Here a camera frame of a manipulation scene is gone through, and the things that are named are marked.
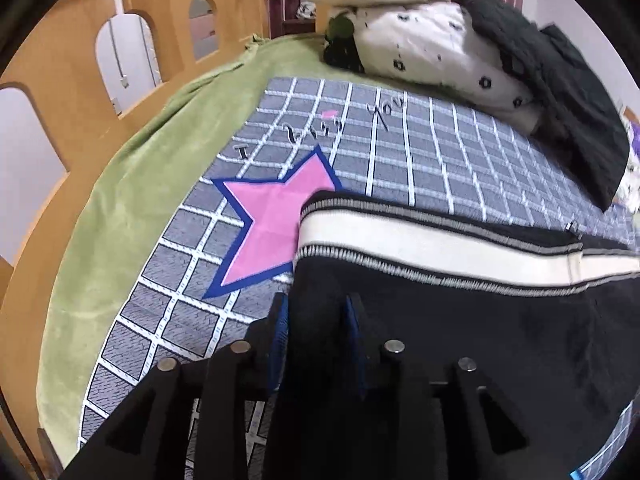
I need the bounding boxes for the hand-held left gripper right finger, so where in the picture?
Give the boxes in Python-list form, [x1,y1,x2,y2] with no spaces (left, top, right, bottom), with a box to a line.
[342,292,583,480]

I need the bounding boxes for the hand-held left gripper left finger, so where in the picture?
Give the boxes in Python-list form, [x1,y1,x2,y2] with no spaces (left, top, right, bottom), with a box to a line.
[60,291,291,480]

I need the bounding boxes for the black pants with white stripe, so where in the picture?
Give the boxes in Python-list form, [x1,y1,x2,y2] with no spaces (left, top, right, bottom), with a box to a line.
[287,191,640,480]

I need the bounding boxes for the grey checked bed sheet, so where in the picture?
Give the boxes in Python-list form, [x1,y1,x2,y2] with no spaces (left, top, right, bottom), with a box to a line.
[77,76,640,480]

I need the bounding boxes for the green blanket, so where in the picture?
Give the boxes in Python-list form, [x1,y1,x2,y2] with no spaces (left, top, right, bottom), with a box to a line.
[35,34,331,453]

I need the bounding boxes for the white floral quilt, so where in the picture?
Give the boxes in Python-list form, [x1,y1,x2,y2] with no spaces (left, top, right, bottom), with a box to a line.
[320,0,640,213]

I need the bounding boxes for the black crumpled garment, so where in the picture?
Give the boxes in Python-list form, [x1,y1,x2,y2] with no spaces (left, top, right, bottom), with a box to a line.
[460,0,631,213]

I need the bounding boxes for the purple plush toy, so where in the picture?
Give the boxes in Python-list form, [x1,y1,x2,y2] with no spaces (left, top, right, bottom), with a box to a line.
[626,120,640,172]

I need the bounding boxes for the white charging cable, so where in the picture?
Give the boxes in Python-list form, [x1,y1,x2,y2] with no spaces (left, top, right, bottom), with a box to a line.
[111,0,132,88]

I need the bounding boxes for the wooden bed frame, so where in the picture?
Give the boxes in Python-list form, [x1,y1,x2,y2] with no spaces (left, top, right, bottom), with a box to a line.
[0,0,333,311]

